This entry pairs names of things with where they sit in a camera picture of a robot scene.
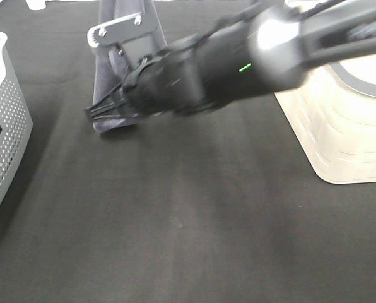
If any black table cloth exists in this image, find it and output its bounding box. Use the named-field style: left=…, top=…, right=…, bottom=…
left=0, top=1, right=376, bottom=302

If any silver camera bracket right wrist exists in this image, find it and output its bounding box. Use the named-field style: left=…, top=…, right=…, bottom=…
left=86, top=12, right=159, bottom=69

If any cream woven-pattern storage box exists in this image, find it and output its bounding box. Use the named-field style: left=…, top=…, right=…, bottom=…
left=275, top=63, right=376, bottom=184

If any grey perforated plastic basket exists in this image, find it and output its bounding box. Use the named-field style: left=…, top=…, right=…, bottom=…
left=0, top=32, right=33, bottom=205

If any white lid with grey rim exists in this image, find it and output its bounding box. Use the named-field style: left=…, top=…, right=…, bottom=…
left=284, top=0, right=376, bottom=100

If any white cylinder at table edge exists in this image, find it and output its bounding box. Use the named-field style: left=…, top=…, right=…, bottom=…
left=26, top=0, right=46, bottom=11

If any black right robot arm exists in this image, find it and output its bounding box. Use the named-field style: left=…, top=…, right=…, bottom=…
left=120, top=1, right=376, bottom=116

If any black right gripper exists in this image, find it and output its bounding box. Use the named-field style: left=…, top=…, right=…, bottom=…
left=123, top=40, right=207, bottom=116

